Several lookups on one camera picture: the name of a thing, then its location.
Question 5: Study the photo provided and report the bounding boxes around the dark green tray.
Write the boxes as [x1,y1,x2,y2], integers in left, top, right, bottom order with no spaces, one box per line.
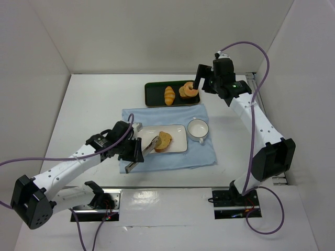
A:
[144,80,200,108]

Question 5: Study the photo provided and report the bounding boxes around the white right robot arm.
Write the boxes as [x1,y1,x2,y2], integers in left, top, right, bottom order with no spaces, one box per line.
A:
[193,57,296,206]

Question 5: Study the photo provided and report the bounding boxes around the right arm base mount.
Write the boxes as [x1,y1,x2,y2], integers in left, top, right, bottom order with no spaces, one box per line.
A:
[208,190,262,220]

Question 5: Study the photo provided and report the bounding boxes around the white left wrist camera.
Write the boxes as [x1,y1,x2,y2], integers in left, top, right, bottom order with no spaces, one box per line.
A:
[132,122,143,133]

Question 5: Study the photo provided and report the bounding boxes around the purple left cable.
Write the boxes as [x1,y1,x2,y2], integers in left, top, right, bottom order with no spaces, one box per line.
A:
[0,113,136,251]

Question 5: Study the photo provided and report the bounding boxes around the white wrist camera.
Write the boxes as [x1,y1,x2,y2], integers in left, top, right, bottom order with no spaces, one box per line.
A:
[132,122,143,133]
[215,51,231,60]

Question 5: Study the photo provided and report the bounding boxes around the light blue cloth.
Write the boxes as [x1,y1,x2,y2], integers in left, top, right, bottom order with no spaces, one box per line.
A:
[122,104,217,173]

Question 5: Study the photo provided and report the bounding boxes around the purple cable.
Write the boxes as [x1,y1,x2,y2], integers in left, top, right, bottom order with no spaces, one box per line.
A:
[0,113,136,251]
[218,41,286,235]

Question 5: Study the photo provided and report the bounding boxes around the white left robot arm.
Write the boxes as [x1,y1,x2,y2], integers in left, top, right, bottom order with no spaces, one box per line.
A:
[10,121,144,230]

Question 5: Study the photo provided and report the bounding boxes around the bread slice with seeds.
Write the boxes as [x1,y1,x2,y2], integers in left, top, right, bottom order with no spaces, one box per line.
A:
[154,131,172,153]

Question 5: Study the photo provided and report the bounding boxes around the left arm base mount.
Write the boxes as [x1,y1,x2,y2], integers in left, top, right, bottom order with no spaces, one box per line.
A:
[73,188,121,222]

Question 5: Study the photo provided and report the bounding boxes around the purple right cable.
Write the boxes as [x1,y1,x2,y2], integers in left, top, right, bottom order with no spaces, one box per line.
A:
[218,41,286,235]

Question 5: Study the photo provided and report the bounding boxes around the orange croissant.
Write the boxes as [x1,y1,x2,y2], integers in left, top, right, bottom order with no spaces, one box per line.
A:
[164,86,175,106]

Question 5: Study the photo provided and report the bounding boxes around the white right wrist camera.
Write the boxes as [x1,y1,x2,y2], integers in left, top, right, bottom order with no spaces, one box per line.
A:
[215,51,231,60]

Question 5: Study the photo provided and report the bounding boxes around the white cup with handle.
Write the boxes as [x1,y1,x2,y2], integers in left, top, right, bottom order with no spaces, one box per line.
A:
[187,117,209,144]

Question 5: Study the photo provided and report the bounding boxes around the pink glazed donut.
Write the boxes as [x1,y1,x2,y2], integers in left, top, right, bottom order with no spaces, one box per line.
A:
[184,82,198,97]

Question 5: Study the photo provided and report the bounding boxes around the brown round bread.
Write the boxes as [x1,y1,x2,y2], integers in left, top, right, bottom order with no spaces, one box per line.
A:
[178,86,189,99]

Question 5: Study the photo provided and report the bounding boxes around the white rectangular plate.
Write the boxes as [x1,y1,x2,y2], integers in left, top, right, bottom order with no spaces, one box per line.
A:
[134,124,188,154]

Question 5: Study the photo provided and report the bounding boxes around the metal tongs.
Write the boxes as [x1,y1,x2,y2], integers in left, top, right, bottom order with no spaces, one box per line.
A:
[125,136,161,174]

